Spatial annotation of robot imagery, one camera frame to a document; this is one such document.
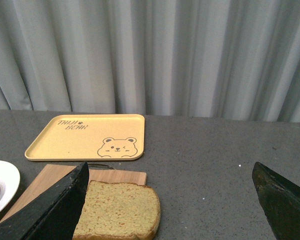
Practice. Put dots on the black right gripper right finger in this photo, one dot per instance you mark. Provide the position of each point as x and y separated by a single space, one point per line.
280 201

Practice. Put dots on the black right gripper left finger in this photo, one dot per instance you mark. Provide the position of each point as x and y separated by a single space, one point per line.
54 214

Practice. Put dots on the bread slice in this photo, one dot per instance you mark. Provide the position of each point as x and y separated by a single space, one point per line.
118 211

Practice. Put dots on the white round plate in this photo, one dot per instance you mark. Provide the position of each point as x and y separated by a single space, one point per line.
9 182

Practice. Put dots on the wooden cutting board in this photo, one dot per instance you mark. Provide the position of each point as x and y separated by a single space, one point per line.
52 173

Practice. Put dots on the yellow bear tray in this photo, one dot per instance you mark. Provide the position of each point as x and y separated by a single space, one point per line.
90 137

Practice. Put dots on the grey curtain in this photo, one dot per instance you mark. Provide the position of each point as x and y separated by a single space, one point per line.
234 59

